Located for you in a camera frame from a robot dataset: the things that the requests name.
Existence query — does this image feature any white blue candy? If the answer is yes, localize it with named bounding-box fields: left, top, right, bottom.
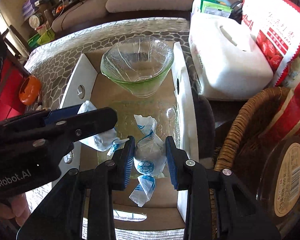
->
left=129, top=114, right=167, bottom=207
left=77, top=100, right=129, bottom=157

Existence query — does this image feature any clear green glass bowl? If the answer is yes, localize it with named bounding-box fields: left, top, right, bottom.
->
left=100, top=36, right=174, bottom=98

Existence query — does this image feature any orange ceramic ashtray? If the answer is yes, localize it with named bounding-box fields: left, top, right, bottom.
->
left=19, top=75, right=42, bottom=106

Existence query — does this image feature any white cardboard box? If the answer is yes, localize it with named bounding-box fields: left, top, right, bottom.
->
left=61, top=42, right=199, bottom=231

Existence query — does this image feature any red gift box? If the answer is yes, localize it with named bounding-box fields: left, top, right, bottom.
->
left=0, top=59, right=26, bottom=121

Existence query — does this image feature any wicker basket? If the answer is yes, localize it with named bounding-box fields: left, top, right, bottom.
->
left=213, top=87, right=292, bottom=173

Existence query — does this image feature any white plastic jug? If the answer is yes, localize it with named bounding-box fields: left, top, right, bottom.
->
left=189, top=12, right=273, bottom=101

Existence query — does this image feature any round brown lidded container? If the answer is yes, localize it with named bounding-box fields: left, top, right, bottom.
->
left=256, top=136, right=300, bottom=237

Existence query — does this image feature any red white snack bag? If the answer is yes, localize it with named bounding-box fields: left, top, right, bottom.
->
left=242, top=0, right=300, bottom=87

